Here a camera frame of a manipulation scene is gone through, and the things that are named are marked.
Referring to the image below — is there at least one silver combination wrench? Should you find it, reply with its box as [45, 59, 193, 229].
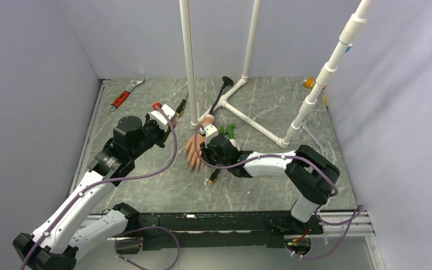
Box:
[301, 120, 330, 158]

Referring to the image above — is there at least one mannequin practice hand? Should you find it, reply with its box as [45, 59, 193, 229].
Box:
[183, 130, 206, 171]

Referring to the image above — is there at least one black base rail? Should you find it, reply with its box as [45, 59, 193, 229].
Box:
[100, 202, 325, 251]

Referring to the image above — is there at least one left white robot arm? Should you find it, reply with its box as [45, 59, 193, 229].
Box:
[12, 111, 174, 269]

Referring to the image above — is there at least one black suction mount stalk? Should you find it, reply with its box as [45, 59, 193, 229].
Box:
[209, 76, 234, 115]

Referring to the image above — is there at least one orange yellow tool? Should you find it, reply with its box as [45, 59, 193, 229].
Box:
[303, 77, 328, 107]

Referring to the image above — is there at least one white angled PVC pole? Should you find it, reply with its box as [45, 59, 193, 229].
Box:
[281, 0, 374, 149]

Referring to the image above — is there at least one green hose nozzle fitting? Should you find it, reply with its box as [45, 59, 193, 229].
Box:
[219, 124, 240, 150]

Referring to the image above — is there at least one black yellow screwdriver far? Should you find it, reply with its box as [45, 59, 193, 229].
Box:
[175, 94, 189, 116]

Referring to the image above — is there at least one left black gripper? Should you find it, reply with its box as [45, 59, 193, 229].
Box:
[130, 112, 174, 159]

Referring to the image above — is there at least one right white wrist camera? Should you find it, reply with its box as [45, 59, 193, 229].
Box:
[199, 124, 219, 147]

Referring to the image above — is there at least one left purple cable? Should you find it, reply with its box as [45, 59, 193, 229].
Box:
[19, 106, 181, 270]

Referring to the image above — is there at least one black yellow screwdriver near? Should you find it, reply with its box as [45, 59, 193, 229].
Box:
[204, 169, 220, 186]

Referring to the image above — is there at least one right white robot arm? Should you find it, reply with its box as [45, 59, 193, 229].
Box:
[200, 135, 340, 233]

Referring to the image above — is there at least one black yellow screwdriver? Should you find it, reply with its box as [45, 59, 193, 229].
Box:
[204, 169, 220, 186]
[175, 94, 189, 116]

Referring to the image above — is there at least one red adjustable wrench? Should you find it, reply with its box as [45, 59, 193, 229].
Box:
[109, 76, 146, 112]

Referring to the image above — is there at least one white PVC pipe frame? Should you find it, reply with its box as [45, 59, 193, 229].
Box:
[179, 0, 291, 149]

